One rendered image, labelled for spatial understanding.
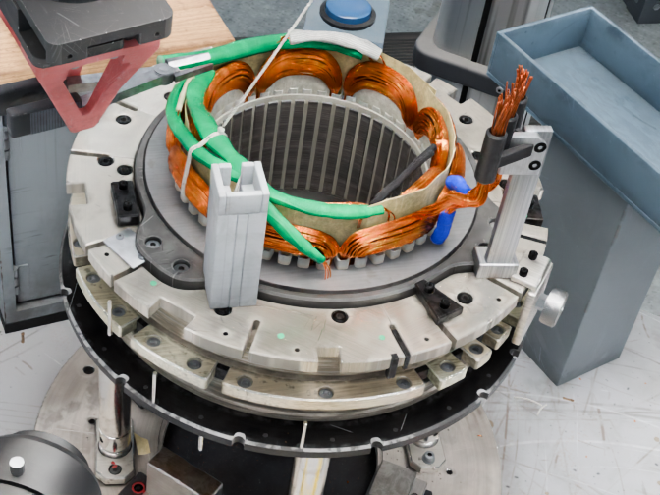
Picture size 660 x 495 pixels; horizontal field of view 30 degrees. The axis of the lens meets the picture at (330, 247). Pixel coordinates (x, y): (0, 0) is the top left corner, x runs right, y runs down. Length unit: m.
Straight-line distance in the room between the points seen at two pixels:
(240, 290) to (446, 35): 0.61
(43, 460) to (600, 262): 0.80
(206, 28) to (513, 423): 0.44
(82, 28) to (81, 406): 0.52
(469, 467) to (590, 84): 0.34
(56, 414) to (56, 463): 0.76
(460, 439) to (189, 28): 0.41
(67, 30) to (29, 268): 0.53
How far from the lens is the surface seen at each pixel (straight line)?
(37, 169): 1.03
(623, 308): 1.14
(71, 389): 1.07
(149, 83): 0.70
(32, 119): 0.67
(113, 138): 0.84
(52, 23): 0.60
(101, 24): 0.60
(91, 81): 0.70
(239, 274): 0.71
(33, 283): 1.11
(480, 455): 1.06
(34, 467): 0.29
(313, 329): 0.72
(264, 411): 0.77
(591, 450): 1.13
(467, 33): 1.26
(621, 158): 0.98
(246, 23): 2.94
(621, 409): 1.17
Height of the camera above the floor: 1.63
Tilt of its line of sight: 43 degrees down
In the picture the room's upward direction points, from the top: 10 degrees clockwise
